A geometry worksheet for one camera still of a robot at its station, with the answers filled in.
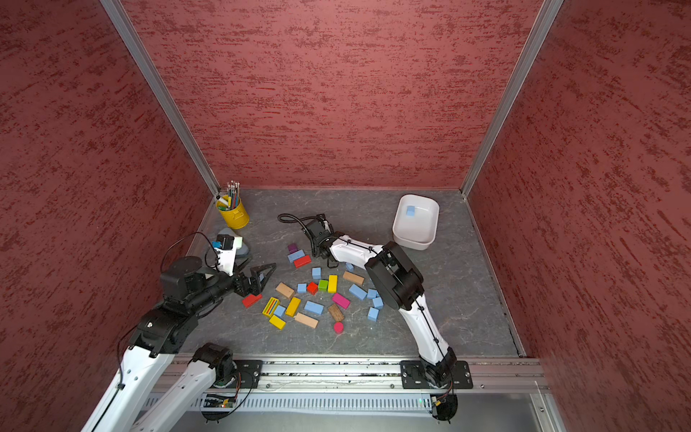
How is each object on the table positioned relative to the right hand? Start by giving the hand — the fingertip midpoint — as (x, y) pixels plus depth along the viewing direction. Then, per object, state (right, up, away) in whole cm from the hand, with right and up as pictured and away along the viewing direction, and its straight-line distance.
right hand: (325, 247), depth 101 cm
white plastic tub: (+37, +10, +10) cm, 40 cm away
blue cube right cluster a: (+17, -14, -12) cm, 25 cm away
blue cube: (+36, +14, +13) cm, 41 cm away
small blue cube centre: (+10, -6, -6) cm, 13 cm away
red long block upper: (-8, -5, -3) cm, 10 cm away
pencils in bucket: (-36, +19, -1) cm, 40 cm away
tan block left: (-12, -13, -13) cm, 22 cm away
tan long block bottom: (-4, -21, -17) cm, 28 cm away
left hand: (-13, -1, -31) cm, 34 cm away
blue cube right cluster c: (+19, -16, -15) cm, 29 cm away
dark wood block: (+5, -19, -16) cm, 25 cm away
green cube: (+1, -12, -11) cm, 16 cm away
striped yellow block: (-16, -17, -16) cm, 29 cm away
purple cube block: (-12, 0, 0) cm, 12 cm away
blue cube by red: (-7, -13, -11) cm, 18 cm away
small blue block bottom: (-13, -19, -16) cm, 28 cm away
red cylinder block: (+6, -23, -18) cm, 30 cm away
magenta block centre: (+7, -16, -12) cm, 21 cm away
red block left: (-23, -15, -15) cm, 31 cm away
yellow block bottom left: (-13, -21, -17) cm, 31 cm away
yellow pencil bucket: (-35, +11, 0) cm, 36 cm away
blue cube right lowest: (+17, -19, -17) cm, 31 cm away
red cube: (-3, -13, -11) cm, 17 cm away
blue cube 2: (-2, -8, -9) cm, 12 cm away
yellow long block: (-9, -18, -14) cm, 24 cm away
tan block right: (+11, -10, -8) cm, 17 cm away
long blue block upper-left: (-11, -3, -2) cm, 11 cm away
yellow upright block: (+4, -12, -11) cm, 17 cm away
